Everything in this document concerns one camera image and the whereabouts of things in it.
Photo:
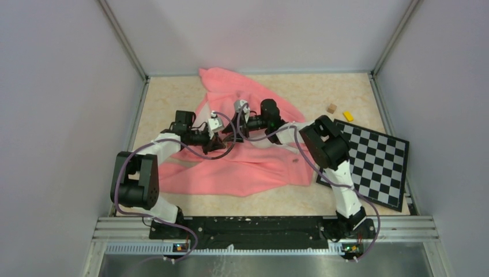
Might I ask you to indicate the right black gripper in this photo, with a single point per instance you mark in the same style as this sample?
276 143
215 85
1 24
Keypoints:
243 126

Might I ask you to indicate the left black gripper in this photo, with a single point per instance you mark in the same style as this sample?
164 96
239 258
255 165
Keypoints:
214 143

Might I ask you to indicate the pink zip-up jacket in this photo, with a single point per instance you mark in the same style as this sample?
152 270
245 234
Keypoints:
250 167

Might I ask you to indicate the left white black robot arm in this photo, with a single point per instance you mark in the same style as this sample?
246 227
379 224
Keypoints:
135 187

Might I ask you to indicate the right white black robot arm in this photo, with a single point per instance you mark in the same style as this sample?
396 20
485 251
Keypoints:
325 149

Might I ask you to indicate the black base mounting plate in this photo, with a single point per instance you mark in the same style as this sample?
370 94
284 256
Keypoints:
261 232

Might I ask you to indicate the small wooden cube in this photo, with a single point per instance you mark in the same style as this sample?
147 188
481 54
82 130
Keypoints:
331 108

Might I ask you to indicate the small yellow block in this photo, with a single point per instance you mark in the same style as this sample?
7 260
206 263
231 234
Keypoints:
348 116

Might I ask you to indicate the black white checkerboard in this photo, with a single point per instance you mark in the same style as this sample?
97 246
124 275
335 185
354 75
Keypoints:
378 164

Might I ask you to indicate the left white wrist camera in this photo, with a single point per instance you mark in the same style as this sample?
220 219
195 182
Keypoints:
215 124

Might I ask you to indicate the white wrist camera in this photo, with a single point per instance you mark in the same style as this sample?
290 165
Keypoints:
215 124
242 107

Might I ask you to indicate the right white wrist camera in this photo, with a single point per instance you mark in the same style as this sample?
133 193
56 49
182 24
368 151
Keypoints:
242 107

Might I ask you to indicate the aluminium front rail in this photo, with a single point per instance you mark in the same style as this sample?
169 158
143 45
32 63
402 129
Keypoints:
130 235

